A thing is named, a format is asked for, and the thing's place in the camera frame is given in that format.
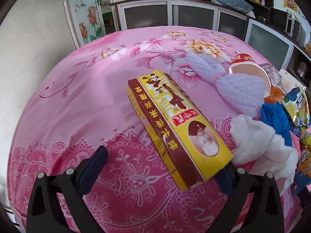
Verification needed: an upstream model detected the yellow red cardboard box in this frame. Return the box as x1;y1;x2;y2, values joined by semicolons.
127;70;233;190

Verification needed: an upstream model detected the blue plastic glove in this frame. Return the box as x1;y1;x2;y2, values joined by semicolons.
260;102;293;146

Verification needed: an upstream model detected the orange peel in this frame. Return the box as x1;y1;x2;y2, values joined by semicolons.
264;87;283;104

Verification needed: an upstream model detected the white kitchen cabinet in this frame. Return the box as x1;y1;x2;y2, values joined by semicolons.
111;0;310;82

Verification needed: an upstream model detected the colorful cartoon snack bag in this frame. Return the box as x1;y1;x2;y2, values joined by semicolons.
294;129;310;195

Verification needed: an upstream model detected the white crumpled tissue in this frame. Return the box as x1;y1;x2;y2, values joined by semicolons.
229;115;298;195

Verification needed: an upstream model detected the yellow snack wrapper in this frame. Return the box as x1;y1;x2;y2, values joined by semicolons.
282;86;309;128

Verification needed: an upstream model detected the pink floral tablecloth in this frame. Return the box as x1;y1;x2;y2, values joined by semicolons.
7;26;266;232

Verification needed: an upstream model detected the lavender knitted cloth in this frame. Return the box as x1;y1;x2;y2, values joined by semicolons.
184;53;265;118

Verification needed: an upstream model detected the silver glitter pouch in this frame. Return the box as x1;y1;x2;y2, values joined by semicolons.
259;63;282;88

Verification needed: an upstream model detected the red white paper cup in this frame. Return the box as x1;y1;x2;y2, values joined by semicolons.
229;53;272;97

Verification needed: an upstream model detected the microwave oven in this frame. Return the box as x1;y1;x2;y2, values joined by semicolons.
268;8;306;44

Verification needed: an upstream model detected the blue plastic basin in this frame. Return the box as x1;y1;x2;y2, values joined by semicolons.
216;0;253;14

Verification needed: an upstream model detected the floral glass door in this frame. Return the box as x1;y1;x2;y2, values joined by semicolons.
63;0;115;48

